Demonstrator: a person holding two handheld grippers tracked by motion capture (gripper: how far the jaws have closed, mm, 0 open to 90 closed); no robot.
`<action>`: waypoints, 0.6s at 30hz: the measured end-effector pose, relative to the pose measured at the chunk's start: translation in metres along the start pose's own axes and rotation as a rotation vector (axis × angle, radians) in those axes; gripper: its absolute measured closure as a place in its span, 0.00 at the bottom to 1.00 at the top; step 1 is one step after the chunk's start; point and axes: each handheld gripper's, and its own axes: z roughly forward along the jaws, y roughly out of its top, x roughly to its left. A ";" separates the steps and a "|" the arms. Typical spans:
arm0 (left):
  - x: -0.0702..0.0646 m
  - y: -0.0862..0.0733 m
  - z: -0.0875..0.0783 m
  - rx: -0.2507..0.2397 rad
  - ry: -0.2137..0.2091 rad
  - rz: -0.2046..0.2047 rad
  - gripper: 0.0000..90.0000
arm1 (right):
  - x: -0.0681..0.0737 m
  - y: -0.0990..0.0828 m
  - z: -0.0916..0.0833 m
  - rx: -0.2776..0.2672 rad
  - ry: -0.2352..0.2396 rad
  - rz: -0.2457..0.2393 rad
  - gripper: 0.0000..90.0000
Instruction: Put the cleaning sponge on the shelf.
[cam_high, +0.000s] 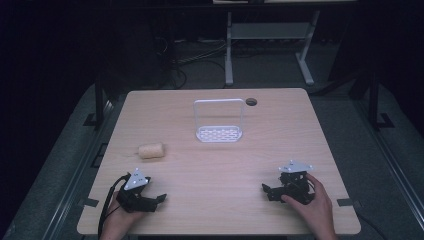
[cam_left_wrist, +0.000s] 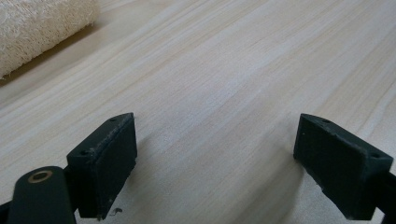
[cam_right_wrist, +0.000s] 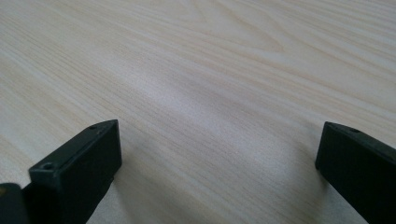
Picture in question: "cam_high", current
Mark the grey tape strip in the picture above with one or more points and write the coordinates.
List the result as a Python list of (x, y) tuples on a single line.
[(89, 202), (346, 202)]

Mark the grey metal stand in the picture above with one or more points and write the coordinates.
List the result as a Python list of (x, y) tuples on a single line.
[(230, 60)]

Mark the black metal post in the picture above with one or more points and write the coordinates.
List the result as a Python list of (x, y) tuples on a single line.
[(99, 100), (374, 100)]

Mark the person's left hand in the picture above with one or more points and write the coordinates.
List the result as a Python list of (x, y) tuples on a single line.
[(117, 220)]

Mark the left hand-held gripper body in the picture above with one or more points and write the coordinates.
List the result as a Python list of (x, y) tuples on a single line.
[(134, 181)]

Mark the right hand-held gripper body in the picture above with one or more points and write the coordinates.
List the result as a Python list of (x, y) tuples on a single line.
[(296, 186)]

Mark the dark round table grommet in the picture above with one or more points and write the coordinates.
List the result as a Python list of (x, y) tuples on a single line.
[(251, 101)]

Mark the person's right hand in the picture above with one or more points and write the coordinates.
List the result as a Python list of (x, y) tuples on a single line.
[(316, 210)]

